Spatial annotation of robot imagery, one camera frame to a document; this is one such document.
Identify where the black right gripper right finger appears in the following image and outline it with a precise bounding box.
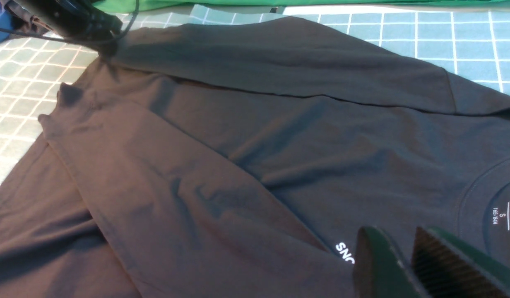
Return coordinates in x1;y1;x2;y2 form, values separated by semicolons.
411;228;510;298

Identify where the dark gray long-sleeve top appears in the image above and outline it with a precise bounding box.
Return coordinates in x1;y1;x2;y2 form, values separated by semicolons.
0;17;510;298

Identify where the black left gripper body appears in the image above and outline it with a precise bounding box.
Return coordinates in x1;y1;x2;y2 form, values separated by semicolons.
15;0;123;56

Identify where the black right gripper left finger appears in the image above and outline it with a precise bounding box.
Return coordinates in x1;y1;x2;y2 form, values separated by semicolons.
353;226;431;298

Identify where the green backdrop cloth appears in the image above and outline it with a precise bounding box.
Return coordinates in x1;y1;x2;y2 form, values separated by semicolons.
91;0;510;13

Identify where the crumpled dark gray garment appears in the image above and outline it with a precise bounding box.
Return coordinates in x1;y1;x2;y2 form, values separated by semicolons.
0;0;50;35

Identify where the green checkered table mat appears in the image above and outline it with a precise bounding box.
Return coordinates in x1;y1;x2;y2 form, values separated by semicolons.
0;5;510;185

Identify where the black left camera cable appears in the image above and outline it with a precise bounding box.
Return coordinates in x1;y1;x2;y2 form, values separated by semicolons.
0;0;140;47

